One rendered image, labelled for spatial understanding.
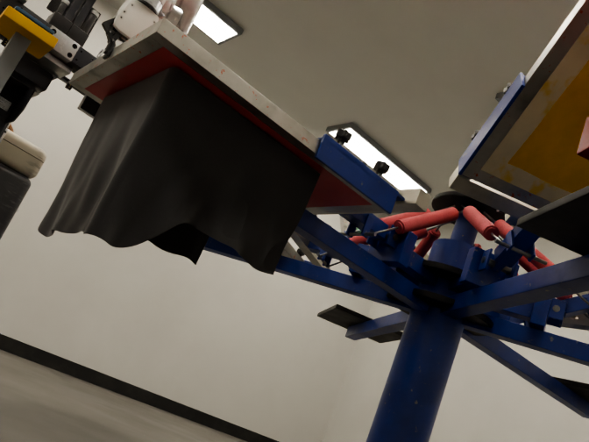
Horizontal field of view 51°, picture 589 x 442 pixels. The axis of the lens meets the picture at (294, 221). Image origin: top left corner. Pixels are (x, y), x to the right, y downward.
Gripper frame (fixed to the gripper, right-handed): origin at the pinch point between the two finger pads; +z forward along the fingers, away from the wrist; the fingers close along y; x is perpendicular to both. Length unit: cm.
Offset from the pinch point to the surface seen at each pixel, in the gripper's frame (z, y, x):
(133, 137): 21.8, -7.1, 19.7
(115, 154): 24.7, -8.0, 10.3
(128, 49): 2.7, 1.6, 13.8
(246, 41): -201, -145, -284
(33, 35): 5.5, 17.8, -5.7
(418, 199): -3, -81, 34
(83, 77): 2.9, 1.1, -18.1
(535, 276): 7, -106, 59
